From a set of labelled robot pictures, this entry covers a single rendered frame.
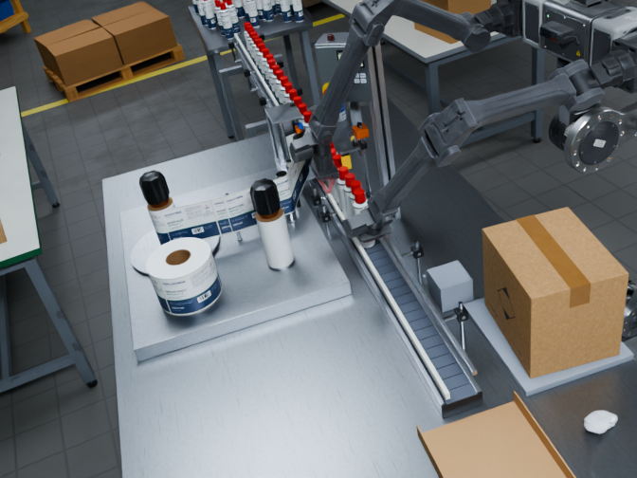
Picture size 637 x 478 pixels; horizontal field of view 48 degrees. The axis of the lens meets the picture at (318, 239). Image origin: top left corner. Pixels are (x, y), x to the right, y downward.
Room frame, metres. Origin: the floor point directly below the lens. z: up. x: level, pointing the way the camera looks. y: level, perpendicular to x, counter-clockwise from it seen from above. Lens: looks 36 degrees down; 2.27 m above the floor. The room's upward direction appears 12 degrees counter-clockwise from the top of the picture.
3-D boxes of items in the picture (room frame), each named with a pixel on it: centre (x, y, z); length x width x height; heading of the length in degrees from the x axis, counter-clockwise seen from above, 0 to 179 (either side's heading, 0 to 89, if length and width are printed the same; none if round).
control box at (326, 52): (2.09, -0.20, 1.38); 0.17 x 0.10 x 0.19; 64
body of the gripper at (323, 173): (2.00, -0.07, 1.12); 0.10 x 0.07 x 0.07; 10
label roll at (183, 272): (1.78, 0.43, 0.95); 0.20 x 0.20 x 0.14
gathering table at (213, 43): (4.32, 0.15, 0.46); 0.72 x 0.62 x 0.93; 9
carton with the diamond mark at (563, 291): (1.36, -0.56, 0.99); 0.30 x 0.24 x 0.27; 5
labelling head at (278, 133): (2.38, 0.03, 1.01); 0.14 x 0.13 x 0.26; 9
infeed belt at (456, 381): (1.97, -0.13, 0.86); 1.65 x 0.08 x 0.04; 9
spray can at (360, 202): (1.85, -0.15, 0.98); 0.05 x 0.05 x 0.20
